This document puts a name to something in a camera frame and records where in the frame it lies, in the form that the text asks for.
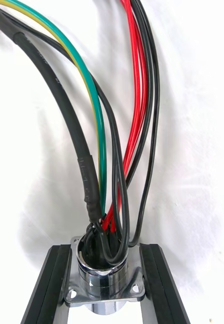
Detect red black green cable bundle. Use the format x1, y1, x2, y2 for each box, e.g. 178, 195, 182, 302
0, 0, 161, 324

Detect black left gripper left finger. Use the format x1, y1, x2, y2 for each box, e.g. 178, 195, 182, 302
20, 244, 73, 324

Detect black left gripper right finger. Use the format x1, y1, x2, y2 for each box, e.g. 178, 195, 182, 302
139, 242, 192, 324

